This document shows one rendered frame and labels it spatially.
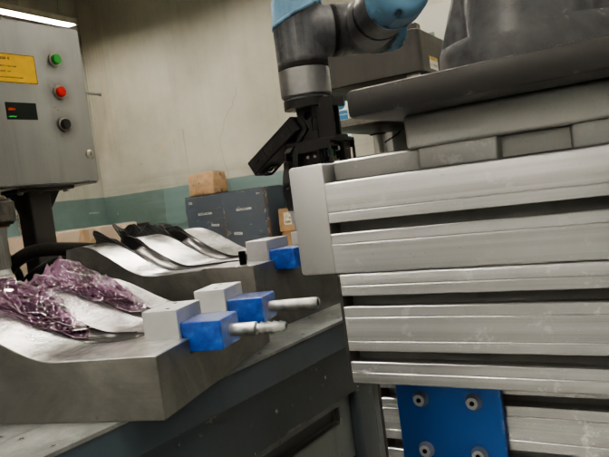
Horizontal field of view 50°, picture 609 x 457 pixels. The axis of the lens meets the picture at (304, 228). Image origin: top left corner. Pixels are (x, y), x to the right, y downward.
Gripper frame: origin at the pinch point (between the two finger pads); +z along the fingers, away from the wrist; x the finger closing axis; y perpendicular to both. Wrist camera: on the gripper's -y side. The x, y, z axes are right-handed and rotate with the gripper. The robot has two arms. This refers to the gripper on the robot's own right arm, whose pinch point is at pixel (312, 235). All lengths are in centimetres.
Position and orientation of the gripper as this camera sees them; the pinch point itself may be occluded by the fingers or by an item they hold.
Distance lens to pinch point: 99.0
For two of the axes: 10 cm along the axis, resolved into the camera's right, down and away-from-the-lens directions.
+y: 8.2, -0.7, -5.6
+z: 1.3, 9.9, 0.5
